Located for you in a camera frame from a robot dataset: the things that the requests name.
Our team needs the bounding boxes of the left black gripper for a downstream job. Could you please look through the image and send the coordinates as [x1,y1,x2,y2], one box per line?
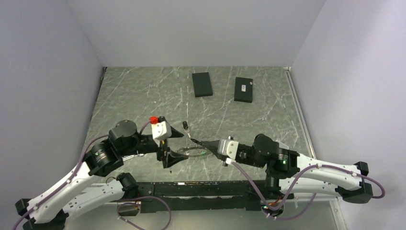
[121,126,189,167]

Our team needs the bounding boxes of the numbered metal key ring disc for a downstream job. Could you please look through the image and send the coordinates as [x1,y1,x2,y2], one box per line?
[175,145,213,158]

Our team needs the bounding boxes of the black head key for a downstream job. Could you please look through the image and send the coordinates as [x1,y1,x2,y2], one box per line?
[182,121,191,138]

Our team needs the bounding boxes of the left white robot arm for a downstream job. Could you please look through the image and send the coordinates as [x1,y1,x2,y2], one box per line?
[15,116,186,230]

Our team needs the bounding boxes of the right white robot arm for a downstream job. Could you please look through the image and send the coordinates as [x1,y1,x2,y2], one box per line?
[192,134,373,204]

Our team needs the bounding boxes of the lower silver wrench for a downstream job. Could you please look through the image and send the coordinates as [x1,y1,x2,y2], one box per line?
[123,153,144,161]

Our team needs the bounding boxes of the plain black box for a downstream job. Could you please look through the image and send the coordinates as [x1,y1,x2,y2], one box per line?
[192,72,213,98]

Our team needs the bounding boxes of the black box with label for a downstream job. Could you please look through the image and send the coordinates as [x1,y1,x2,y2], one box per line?
[234,77,253,103]

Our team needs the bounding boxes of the clear plastic card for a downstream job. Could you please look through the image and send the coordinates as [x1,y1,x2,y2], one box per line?
[276,140,289,150]

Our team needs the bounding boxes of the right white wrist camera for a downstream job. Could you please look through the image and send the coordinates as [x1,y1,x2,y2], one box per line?
[217,136,239,161]

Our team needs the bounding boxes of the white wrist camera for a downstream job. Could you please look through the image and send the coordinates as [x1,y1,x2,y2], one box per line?
[151,121,170,141]
[217,136,239,161]

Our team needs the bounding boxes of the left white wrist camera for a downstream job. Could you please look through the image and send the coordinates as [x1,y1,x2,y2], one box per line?
[151,121,170,141]

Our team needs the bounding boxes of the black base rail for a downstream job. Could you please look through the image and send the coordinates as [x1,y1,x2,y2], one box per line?
[108,178,295,214]

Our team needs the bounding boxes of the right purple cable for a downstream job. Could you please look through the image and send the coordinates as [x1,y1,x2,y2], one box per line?
[226,161,386,221]

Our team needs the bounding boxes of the purple cable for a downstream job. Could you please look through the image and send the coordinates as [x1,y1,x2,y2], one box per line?
[226,161,386,221]
[12,118,172,230]

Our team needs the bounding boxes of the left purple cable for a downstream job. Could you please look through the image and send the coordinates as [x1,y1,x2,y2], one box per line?
[12,118,172,230]

